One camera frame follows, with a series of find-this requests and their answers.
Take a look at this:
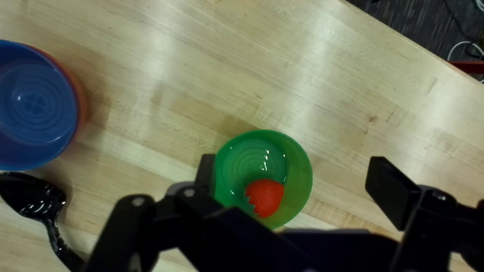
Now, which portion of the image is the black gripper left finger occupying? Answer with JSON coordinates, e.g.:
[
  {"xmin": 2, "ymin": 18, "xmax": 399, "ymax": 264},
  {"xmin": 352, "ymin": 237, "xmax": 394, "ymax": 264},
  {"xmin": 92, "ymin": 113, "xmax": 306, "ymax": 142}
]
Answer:
[{"xmin": 87, "ymin": 152, "xmax": 314, "ymax": 272}]

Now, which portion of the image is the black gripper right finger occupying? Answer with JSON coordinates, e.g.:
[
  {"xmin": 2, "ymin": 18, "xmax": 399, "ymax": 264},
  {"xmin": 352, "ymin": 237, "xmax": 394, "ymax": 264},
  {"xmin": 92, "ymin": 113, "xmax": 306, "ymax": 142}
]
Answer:
[{"xmin": 364, "ymin": 155, "xmax": 484, "ymax": 272}]

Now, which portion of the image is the red toy strawberry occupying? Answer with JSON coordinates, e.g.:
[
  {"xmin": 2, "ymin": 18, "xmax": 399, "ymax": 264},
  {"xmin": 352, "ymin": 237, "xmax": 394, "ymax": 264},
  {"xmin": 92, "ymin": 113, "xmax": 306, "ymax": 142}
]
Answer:
[{"xmin": 244, "ymin": 178, "xmax": 285, "ymax": 219}]

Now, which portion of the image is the green bowl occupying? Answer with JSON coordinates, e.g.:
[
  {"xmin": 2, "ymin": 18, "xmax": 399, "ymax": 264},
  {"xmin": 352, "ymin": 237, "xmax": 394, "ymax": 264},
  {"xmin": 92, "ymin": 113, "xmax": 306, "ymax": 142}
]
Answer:
[{"xmin": 213, "ymin": 128, "xmax": 314, "ymax": 231}]

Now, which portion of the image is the blue bowl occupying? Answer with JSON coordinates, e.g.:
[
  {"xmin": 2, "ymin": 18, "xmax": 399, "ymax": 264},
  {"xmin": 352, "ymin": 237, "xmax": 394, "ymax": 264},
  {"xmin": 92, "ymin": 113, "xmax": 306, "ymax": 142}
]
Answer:
[{"xmin": 0, "ymin": 37, "xmax": 84, "ymax": 172}]

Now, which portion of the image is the black plastic spoon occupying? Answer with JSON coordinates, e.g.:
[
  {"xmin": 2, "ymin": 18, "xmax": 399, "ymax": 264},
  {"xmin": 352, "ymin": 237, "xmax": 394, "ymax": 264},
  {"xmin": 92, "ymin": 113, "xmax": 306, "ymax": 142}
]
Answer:
[{"xmin": 0, "ymin": 170, "xmax": 87, "ymax": 272}]

